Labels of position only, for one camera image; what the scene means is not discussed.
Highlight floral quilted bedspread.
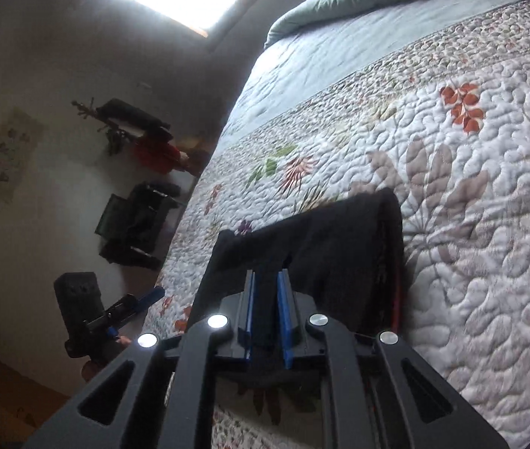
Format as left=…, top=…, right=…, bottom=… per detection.
left=150, top=0, right=530, bottom=449

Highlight wall poster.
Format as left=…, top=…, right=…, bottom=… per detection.
left=0, top=107, right=45, bottom=204

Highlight coat rack with dark clothes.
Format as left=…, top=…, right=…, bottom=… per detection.
left=71, top=97, right=174, bottom=156

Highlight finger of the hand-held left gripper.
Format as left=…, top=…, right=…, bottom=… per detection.
left=106, top=287, right=167, bottom=337

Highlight red garment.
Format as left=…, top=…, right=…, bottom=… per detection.
left=131, top=139, right=190, bottom=175

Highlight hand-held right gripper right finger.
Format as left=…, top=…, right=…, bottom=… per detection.
left=277, top=269, right=511, bottom=449

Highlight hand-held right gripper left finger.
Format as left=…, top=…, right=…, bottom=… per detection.
left=22, top=269, right=259, bottom=449

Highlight black chair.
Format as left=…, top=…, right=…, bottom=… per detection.
left=94, top=181, right=182, bottom=271

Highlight black pants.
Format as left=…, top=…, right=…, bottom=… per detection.
left=185, top=187, right=407, bottom=387

